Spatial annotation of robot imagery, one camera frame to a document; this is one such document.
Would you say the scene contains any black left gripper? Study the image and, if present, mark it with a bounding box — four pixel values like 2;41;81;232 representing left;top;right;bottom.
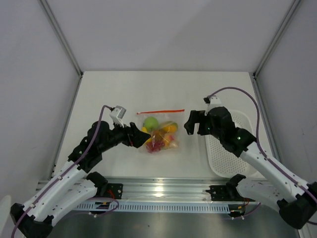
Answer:
99;118;150;153

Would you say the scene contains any green apple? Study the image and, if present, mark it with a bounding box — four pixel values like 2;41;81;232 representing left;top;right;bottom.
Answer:
143;117;159;131

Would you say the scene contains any red grape bunch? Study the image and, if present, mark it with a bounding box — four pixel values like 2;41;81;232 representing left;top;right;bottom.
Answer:
145;141;164;153

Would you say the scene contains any clear orange zip top bag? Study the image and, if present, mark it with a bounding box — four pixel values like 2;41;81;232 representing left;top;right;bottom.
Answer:
136;109;185;154

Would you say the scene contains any small yellow orange fruit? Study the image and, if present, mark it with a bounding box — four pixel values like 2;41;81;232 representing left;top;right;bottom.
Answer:
159;121;178;133

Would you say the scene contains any red peach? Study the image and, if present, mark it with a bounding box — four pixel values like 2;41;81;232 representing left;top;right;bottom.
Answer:
162;133;177;147

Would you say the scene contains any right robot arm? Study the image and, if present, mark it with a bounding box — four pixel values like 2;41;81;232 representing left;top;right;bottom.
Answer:
184;107;317;230

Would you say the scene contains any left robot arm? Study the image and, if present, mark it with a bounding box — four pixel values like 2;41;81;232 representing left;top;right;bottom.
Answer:
10;120;151;238

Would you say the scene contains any white perforated plastic basket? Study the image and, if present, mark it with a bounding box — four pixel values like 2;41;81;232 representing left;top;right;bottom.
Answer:
205;110;260;179

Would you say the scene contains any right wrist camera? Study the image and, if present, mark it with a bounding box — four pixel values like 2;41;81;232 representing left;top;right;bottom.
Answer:
204;95;222;116

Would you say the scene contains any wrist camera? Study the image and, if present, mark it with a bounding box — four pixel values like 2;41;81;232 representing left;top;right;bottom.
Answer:
204;95;222;116
109;106;126;127

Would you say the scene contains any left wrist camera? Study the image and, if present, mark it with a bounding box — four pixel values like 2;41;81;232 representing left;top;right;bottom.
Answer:
109;106;126;127

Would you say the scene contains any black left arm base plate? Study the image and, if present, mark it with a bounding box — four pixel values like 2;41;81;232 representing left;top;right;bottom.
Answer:
99;183;123;200

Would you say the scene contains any aluminium front rail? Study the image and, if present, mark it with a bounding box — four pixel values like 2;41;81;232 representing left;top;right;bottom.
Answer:
36;177;248;205

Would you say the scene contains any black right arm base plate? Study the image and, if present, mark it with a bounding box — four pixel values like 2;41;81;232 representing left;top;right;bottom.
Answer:
205;185;241;201

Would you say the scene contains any white slotted cable duct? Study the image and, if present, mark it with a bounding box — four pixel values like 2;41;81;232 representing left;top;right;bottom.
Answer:
74;201;230;214

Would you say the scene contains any right aluminium frame post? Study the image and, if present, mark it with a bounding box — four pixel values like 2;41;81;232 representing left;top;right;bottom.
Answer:
253;0;304;80

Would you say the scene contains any aluminium frame post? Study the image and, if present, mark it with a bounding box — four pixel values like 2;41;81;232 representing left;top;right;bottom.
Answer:
38;0;83;76
253;0;304;80

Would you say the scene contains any left aluminium frame post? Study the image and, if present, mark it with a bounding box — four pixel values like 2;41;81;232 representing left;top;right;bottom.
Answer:
38;0;83;76

